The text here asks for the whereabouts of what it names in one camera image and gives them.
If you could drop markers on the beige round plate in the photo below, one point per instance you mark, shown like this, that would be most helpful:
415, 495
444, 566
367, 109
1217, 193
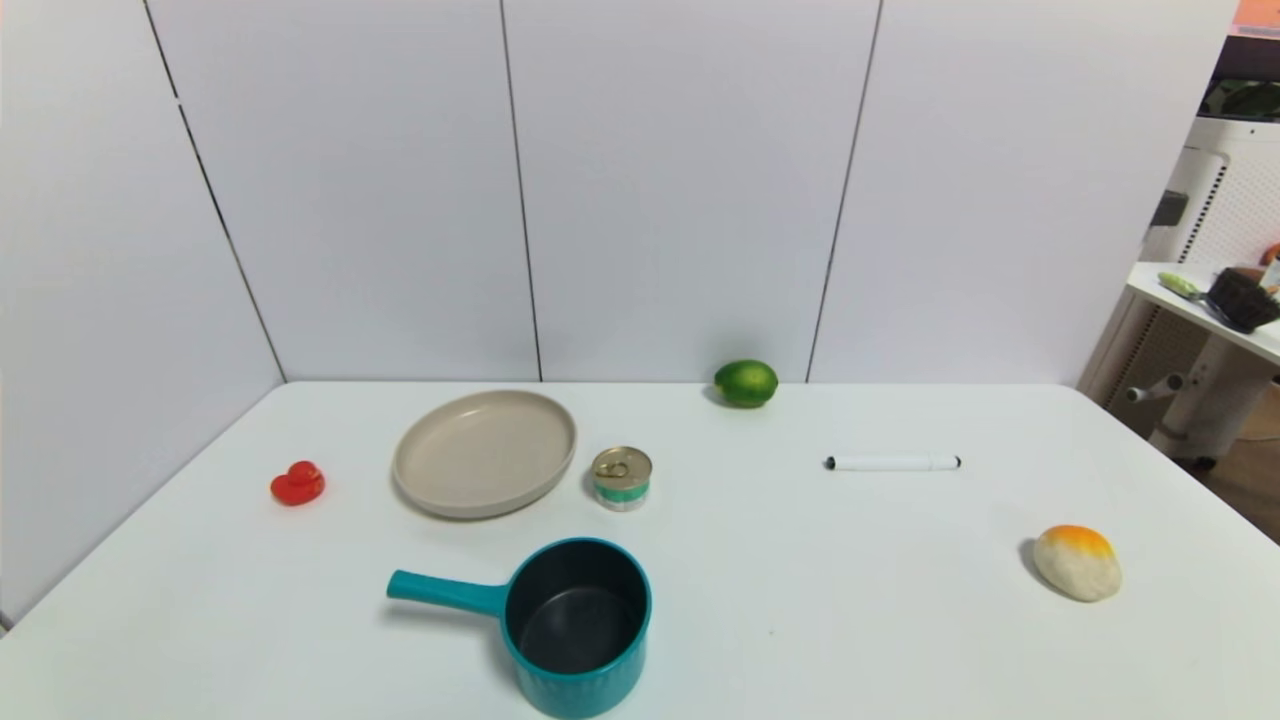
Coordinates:
480, 455

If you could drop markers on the green lime fruit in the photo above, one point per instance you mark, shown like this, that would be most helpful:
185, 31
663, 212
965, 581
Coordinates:
746, 383

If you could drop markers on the small tin can green label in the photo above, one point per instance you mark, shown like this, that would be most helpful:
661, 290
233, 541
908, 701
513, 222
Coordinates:
621, 480

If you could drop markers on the white marker pen black cap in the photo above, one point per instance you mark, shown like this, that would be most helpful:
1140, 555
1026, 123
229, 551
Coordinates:
890, 462

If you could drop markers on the red rubber duck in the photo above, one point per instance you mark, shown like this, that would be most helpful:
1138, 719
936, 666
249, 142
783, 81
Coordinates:
297, 485

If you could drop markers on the white bread bun orange top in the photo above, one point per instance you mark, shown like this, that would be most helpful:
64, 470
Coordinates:
1078, 568

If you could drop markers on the white side table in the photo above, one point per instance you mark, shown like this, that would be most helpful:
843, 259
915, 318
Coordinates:
1200, 380

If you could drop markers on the black woven basket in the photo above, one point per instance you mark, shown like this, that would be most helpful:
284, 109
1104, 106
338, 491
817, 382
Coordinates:
1240, 300

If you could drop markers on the white perforated cabinet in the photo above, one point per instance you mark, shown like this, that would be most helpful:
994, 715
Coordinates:
1225, 190

